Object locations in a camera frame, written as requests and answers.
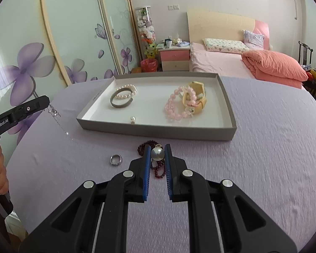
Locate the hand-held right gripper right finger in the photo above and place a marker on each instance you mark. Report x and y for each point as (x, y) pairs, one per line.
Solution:
(168, 174)

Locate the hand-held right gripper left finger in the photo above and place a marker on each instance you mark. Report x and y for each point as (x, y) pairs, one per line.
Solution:
(147, 174)

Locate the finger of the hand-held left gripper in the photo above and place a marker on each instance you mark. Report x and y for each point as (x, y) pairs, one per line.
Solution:
(29, 109)

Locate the pearl earring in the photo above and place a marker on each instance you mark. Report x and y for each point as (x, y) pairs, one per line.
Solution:
(157, 154)
(133, 119)

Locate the grey shallow cardboard tray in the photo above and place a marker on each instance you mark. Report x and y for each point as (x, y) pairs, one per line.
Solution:
(152, 110)

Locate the yellow wrist watch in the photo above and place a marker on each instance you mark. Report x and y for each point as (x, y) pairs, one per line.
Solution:
(197, 89)

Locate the floral sliding door wardrobe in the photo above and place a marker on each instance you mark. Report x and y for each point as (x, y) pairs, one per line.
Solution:
(68, 31)

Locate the red plastic bag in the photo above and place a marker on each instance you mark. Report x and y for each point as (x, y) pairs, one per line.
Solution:
(148, 65)

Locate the pink white nightstand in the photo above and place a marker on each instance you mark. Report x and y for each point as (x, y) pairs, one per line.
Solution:
(173, 59)

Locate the pink bed sheet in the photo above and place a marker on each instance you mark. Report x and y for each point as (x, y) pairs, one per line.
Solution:
(216, 62)

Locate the yellow plush toy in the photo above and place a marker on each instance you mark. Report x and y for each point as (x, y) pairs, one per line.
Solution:
(151, 51)

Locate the patterned white pillow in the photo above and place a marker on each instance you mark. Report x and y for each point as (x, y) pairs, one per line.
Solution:
(223, 46)

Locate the plush toy display tower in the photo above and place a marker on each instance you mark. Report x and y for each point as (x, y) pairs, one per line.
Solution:
(145, 26)

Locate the salmon pink duvet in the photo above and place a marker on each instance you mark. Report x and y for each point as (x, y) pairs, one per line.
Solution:
(273, 66)

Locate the beige pink bed headboard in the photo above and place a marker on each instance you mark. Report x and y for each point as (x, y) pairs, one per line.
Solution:
(221, 27)

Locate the small lilac pillow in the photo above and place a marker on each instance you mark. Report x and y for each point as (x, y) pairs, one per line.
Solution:
(254, 39)

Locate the dark wooden chair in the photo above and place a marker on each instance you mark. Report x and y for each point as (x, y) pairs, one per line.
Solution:
(305, 54)

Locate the air conditioner pipe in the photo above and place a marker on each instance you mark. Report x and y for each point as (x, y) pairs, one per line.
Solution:
(295, 2)

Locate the wall switch plate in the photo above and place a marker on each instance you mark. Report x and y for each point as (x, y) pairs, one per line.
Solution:
(173, 7)

